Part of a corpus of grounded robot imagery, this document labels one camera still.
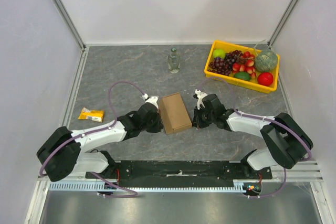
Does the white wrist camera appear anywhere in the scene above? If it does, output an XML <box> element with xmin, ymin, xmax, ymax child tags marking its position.
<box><xmin>141</xmin><ymin>93</ymin><xmax>159</xmax><ymax>109</ymax></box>
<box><xmin>193</xmin><ymin>89</ymin><xmax>208</xmax><ymax>110</ymax></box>

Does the aluminium frame rail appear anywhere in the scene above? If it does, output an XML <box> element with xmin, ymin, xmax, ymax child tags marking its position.
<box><xmin>36</xmin><ymin>159</ymin><xmax>323</xmax><ymax>182</ymax></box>

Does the green netted melon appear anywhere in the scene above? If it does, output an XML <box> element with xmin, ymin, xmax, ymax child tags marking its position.
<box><xmin>254</xmin><ymin>50</ymin><xmax>278</xmax><ymax>72</ymax></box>

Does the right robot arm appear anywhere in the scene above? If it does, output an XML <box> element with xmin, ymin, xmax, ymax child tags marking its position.
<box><xmin>192</xmin><ymin>89</ymin><xmax>313</xmax><ymax>179</ymax></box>

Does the brown cardboard box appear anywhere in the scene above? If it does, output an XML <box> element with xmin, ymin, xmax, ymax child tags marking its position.
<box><xmin>159</xmin><ymin>93</ymin><xmax>192</xmax><ymax>134</ymax></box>

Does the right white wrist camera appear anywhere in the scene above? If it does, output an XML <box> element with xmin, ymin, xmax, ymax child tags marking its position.
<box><xmin>193</xmin><ymin>89</ymin><xmax>208</xmax><ymax>110</ymax></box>

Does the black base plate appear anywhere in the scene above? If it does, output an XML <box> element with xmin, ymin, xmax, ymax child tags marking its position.
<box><xmin>98</xmin><ymin>161</ymin><xmax>272</xmax><ymax>188</ymax></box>

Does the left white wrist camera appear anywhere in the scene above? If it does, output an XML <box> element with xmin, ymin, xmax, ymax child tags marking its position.
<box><xmin>141</xmin><ymin>93</ymin><xmax>159</xmax><ymax>109</ymax></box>

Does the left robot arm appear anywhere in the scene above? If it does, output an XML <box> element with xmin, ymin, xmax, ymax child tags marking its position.
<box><xmin>37</xmin><ymin>96</ymin><xmax>163</xmax><ymax>182</ymax></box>

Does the dark purple grape bunch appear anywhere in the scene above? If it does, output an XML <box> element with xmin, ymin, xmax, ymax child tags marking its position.
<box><xmin>208</xmin><ymin>50</ymin><xmax>235</xmax><ymax>76</ymax></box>

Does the green avocado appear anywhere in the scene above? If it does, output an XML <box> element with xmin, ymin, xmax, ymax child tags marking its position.
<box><xmin>234</xmin><ymin>71</ymin><xmax>251</xmax><ymax>81</ymax></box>

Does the clear glass bottle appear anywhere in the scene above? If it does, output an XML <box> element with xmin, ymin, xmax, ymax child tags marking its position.
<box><xmin>167</xmin><ymin>47</ymin><xmax>181</xmax><ymax>73</ymax></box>

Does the green apple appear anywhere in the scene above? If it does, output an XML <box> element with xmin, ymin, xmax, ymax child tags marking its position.
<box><xmin>213</xmin><ymin>49</ymin><xmax>225</xmax><ymax>59</ymax></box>

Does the yellow snack packet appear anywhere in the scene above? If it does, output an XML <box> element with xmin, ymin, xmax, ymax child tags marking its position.
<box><xmin>78</xmin><ymin>107</ymin><xmax>104</xmax><ymax>123</ymax></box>

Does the white cable duct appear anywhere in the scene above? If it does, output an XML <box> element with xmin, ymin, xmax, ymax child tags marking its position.
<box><xmin>48</xmin><ymin>180</ymin><xmax>246</xmax><ymax>193</ymax></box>

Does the red apple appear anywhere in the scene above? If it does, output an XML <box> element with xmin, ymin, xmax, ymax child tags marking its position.
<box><xmin>257</xmin><ymin>72</ymin><xmax>274</xmax><ymax>87</ymax></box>

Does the red cherry cluster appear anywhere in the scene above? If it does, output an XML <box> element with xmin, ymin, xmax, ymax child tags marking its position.
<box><xmin>232</xmin><ymin>50</ymin><xmax>256</xmax><ymax>79</ymax></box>

